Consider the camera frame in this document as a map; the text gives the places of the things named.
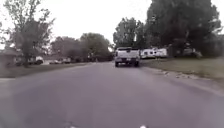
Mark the white pickup truck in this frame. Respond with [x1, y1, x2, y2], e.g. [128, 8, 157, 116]
[113, 46, 141, 68]

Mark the grey asphalt road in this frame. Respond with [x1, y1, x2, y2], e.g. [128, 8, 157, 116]
[0, 61, 224, 128]

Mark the row of trees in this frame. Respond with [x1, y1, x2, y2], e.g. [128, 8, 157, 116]
[49, 32, 114, 64]

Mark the white camper trailer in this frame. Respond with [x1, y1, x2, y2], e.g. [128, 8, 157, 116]
[139, 47, 169, 60]

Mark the large dark green tree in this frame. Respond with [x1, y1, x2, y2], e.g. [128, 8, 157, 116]
[145, 0, 224, 59]

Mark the grass lawn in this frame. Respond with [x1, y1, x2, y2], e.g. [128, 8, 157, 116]
[0, 62, 88, 79]

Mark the grass verge with leaves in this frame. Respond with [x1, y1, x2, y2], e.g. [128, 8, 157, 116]
[141, 56, 224, 81]

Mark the thin leafy tree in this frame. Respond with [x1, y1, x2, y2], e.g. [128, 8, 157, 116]
[2, 0, 56, 69]

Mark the low house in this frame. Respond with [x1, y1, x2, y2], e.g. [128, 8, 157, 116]
[0, 47, 23, 68]

